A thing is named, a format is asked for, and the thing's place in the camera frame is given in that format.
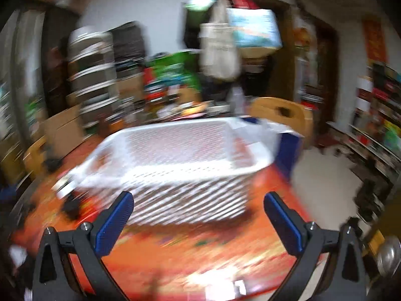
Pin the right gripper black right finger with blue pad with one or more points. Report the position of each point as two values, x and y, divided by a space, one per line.
343 277

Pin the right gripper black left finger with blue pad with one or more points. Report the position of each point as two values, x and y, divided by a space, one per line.
54 276

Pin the white perforated plastic basket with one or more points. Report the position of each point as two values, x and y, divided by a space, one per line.
184 172

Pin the metal pot lid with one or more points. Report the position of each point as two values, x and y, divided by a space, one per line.
388 256

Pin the red patterned tablecloth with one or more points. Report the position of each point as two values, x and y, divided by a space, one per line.
157 263

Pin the blue and white paper bag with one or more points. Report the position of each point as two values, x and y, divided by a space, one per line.
283 142

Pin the brown cardboard box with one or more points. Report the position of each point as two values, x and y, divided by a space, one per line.
64 131

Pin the white cubby shelf unit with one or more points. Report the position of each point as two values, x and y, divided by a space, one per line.
373 132

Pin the white plastic drawer tower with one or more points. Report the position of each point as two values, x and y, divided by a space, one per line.
92 74

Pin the green shopping bag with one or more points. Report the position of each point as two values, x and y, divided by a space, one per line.
181 67

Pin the black suitcase on stack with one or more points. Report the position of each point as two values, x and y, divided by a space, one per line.
129 49

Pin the beige canvas tote bag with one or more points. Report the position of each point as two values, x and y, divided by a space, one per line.
219 57

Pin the light blue printed hanging bag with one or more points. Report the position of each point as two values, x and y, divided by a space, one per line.
256 32

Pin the wooden chair with handle hole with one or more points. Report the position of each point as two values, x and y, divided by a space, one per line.
294 115

